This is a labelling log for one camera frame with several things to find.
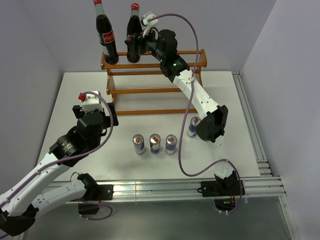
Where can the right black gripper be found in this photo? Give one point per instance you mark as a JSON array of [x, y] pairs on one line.
[[136, 39]]

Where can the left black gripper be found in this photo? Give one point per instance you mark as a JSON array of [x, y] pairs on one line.
[[107, 120]]

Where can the cola glass bottle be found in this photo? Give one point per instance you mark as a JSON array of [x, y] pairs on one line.
[[134, 28], [105, 34]]

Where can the energy drink can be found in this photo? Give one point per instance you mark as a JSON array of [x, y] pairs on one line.
[[170, 144], [155, 143], [139, 144], [192, 128]]

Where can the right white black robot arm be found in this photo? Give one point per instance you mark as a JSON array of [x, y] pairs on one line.
[[213, 117]]

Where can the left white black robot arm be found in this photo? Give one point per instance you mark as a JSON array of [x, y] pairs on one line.
[[21, 205]]

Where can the orange three-tier wooden shelf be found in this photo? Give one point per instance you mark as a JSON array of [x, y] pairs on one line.
[[142, 89]]

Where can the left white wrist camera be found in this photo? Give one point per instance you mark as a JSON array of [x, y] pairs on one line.
[[90, 103]]

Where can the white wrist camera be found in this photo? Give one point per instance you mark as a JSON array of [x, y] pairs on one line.
[[148, 21], [90, 103]]

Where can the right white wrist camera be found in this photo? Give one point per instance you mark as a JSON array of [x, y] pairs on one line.
[[148, 21]]

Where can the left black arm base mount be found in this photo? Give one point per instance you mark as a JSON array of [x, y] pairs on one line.
[[87, 206]]

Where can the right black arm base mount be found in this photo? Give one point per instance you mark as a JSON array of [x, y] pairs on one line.
[[212, 190]]

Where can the aluminium right side rail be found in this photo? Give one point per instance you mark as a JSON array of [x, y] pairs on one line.
[[262, 161]]

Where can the aluminium front rail frame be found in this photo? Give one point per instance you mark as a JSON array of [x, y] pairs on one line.
[[186, 189]]

